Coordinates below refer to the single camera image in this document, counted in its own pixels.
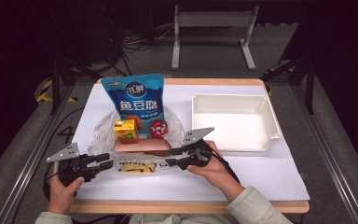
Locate aluminium floor rail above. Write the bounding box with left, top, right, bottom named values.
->
left=292, top=83, right=358, bottom=224
left=0, top=83, right=76, bottom=224

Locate white table mat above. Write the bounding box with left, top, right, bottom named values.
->
left=71, top=83, right=311, bottom=202

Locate tangle of floor cables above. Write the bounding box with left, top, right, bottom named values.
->
left=117, top=22, right=176, bottom=76

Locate white plastic bin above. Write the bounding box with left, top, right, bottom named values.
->
left=191, top=92, right=282, bottom=153

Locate translucent plastic shopping bag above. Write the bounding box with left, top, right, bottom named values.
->
left=87, top=105, right=187, bottom=175

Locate person's pale clothing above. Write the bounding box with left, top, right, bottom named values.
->
left=130, top=214, right=241, bottom=224

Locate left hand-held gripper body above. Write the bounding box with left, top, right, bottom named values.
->
left=46, top=142, right=93, bottom=188

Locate person's right hand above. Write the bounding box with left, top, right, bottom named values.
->
left=186, top=140, right=246, bottom=203

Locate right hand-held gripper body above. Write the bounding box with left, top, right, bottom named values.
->
left=181, top=126, right=215, bottom=166

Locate brown box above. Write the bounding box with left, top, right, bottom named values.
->
left=114, top=136, right=172, bottom=157

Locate blue snack pouch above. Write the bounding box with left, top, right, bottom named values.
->
left=101, top=73, right=166, bottom=138

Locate yellow black striped tape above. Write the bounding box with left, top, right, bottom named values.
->
left=36, top=78, right=77, bottom=104

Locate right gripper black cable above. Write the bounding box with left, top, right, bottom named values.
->
left=210, top=152, right=241, bottom=185

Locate red lidded candy jar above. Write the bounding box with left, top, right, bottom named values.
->
left=148, top=119, right=169, bottom=138

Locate white metal stand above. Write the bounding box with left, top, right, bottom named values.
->
left=171, top=4, right=260, bottom=71

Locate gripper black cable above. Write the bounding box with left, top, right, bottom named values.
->
left=42, top=161, right=116, bottom=224
left=210, top=152, right=241, bottom=185

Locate yellow drink carton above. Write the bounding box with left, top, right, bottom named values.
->
left=114, top=119, right=139, bottom=145

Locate person's left hand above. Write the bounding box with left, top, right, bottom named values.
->
left=47, top=176, right=86, bottom=215

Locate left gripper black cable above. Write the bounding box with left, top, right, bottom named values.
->
left=42, top=161, right=116, bottom=224

